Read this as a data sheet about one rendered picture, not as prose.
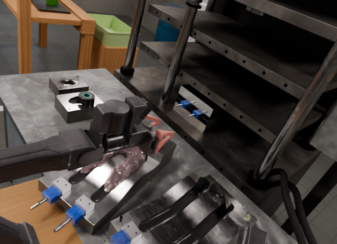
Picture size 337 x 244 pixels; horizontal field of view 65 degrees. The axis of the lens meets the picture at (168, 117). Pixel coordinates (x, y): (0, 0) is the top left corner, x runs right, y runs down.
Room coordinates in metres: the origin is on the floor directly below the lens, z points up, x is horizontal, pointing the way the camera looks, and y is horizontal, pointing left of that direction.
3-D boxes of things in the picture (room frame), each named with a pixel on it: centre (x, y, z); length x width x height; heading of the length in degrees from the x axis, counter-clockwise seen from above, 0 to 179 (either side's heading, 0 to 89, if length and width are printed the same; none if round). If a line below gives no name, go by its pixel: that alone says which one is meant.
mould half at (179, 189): (0.61, -0.19, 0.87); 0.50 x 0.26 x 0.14; 141
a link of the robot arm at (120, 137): (0.49, 0.11, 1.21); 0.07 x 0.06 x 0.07; 139
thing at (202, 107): (1.57, -0.27, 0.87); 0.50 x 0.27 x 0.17; 141
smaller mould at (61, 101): (1.10, 0.45, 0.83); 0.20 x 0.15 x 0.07; 141
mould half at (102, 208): (0.77, 0.14, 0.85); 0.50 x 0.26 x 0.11; 158
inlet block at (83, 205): (0.49, 0.19, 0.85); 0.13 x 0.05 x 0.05; 158
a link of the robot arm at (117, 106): (0.46, 0.14, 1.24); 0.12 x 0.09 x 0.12; 139
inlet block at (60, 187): (0.53, 0.29, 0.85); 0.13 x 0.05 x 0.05; 158
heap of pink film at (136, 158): (0.76, 0.14, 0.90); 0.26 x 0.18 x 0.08; 158
